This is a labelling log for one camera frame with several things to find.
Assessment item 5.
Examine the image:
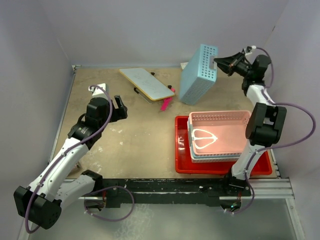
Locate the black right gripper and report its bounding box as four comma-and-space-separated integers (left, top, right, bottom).
212, 53, 252, 78

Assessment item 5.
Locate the light blue perforated basket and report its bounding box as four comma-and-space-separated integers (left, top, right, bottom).
179, 44, 218, 105

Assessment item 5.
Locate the pink perforated basket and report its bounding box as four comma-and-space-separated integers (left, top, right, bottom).
188, 110, 251, 156

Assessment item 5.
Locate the white perforated basket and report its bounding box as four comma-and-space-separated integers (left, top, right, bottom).
187, 119, 241, 163

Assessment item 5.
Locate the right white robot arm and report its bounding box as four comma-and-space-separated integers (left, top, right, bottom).
214, 52, 287, 196

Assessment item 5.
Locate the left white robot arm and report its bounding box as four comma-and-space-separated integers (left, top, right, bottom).
13, 95, 128, 234

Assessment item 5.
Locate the small white green box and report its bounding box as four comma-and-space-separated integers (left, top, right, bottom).
180, 62, 188, 70

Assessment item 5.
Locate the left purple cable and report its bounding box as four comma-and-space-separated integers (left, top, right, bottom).
24, 84, 136, 235

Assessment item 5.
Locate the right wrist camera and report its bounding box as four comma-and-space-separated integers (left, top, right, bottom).
242, 45, 257, 56

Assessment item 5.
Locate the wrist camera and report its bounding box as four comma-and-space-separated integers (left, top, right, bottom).
88, 83, 109, 99
242, 45, 257, 56

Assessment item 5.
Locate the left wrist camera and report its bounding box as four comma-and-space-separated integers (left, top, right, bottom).
88, 83, 109, 99

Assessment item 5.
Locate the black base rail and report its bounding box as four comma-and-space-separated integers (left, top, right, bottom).
73, 177, 252, 210

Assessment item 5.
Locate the aluminium table frame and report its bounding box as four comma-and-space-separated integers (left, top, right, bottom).
18, 64, 307, 240

